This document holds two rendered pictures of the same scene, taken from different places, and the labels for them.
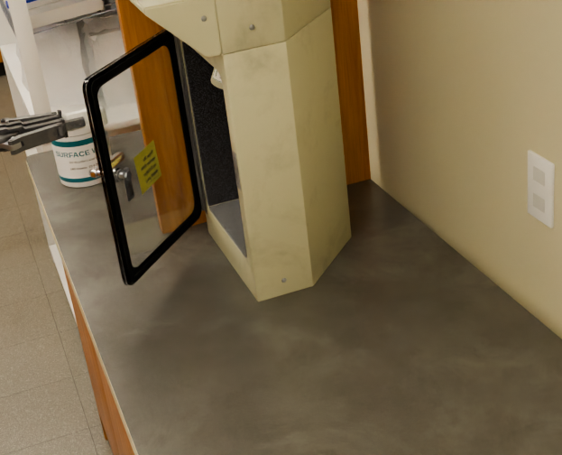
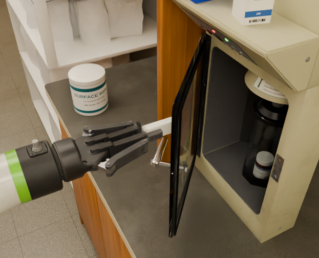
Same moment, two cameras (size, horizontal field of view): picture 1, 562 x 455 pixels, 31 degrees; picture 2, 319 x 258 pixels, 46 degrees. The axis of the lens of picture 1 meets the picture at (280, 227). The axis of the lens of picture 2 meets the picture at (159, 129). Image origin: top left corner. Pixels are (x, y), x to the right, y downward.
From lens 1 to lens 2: 1.17 m
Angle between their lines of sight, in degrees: 15
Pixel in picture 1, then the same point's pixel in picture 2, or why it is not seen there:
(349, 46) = not seen: hidden behind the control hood
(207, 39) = (303, 77)
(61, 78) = (56, 25)
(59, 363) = not seen: hidden behind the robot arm
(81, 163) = (92, 102)
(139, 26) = (174, 29)
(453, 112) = not seen: outside the picture
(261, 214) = (283, 195)
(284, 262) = (284, 218)
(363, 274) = not seen: outside the picture
